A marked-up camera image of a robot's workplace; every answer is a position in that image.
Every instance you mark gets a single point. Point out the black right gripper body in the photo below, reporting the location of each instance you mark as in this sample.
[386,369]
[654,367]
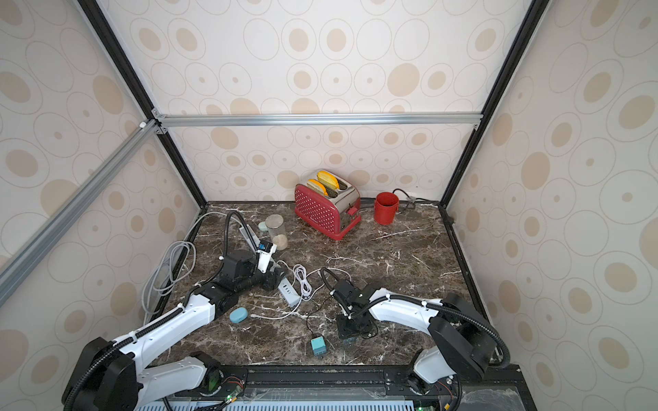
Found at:
[347,326]

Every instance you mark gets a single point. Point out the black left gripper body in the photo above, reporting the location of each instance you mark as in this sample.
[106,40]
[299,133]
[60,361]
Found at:
[267,280]

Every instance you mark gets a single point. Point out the teal charger with black cable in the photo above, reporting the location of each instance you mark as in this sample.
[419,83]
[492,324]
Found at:
[317,342]

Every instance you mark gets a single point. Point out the blue earbud case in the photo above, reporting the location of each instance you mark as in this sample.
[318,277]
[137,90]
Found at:
[238,315]

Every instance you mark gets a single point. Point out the white power strip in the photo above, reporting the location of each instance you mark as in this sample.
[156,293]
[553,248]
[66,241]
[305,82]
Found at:
[285,288]

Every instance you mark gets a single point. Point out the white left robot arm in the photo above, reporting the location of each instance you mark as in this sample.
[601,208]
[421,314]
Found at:
[118,375]

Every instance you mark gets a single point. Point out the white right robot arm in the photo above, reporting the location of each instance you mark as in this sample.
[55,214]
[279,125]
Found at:
[466,344]

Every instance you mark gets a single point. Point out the clear jar with rice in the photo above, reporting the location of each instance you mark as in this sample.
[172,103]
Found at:
[277,231]

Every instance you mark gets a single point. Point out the red polka dot toaster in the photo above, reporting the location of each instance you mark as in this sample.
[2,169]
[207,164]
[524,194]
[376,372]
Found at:
[334,215]

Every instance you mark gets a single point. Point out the yellow toast slice front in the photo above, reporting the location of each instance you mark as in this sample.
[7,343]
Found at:
[317,187]

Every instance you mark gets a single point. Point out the yellow toast slice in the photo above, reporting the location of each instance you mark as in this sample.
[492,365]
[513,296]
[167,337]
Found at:
[317,187]
[328,180]

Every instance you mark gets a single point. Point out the red plastic cup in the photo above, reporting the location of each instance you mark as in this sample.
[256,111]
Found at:
[386,207]

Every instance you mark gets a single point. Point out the yellow toast slice back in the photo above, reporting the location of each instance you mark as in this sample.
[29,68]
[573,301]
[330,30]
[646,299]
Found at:
[328,180]

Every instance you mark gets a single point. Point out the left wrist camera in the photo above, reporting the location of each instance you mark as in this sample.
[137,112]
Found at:
[265,250]

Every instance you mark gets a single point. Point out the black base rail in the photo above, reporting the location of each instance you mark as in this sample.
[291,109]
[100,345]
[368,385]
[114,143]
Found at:
[345,388]

